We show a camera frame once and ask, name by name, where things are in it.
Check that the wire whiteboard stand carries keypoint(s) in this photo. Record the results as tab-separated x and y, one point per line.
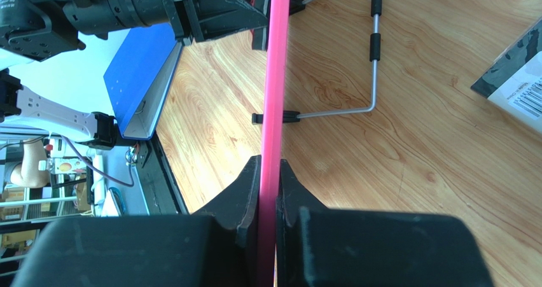
296	6

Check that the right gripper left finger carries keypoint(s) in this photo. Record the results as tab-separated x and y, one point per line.
214	246

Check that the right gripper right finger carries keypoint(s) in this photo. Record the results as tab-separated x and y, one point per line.
322	246

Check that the blue ring binder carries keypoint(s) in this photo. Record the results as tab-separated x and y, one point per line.
139	77

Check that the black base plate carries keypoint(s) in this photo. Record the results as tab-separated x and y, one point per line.
161	192

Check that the black flat box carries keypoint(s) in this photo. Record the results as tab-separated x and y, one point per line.
513	81

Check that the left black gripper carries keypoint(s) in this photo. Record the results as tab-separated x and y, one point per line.
207	20

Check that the pink framed whiteboard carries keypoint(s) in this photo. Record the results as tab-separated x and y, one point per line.
271	139

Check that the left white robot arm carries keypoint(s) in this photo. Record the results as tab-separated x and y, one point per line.
97	71

